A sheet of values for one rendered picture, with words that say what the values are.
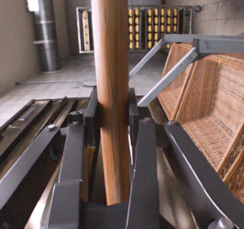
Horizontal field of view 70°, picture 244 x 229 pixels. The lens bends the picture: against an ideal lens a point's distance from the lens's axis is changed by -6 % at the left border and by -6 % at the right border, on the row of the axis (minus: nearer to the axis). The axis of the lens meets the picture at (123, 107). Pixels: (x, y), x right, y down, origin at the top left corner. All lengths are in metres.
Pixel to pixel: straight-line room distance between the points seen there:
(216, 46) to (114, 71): 0.50
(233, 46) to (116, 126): 0.54
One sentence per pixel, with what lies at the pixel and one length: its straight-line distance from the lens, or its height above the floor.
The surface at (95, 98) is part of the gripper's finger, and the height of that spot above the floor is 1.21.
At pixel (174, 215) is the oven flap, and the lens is 0.78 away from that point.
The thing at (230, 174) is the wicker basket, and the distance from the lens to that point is 0.75.
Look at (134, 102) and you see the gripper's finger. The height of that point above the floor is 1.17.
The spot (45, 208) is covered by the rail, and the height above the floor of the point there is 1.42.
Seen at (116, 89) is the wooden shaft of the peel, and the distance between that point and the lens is 0.16.
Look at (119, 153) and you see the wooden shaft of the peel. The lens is 0.20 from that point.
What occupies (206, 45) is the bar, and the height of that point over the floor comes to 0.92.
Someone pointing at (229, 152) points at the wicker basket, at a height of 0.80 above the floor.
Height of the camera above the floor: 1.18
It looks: level
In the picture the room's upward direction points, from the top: 92 degrees counter-clockwise
